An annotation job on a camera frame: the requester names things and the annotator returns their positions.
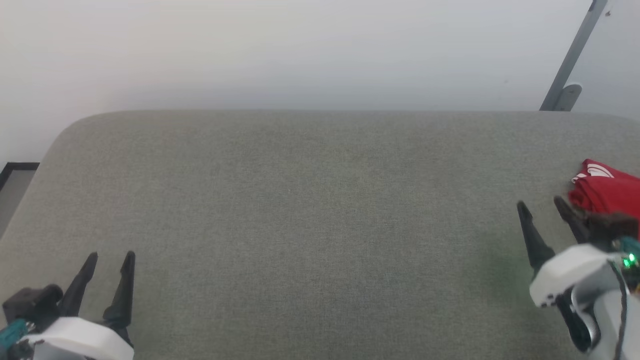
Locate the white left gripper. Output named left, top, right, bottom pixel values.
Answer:
left=20, top=251, right=136, bottom=360

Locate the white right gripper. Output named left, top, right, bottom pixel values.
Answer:
left=516, top=196, right=621, bottom=308

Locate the red and white shirt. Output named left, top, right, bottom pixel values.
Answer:
left=568, top=159, right=640, bottom=236

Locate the grey metal pole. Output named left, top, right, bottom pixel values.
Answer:
left=540, top=0, right=610, bottom=112

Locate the grey fabric sofa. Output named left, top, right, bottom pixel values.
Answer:
left=0, top=110, right=640, bottom=360

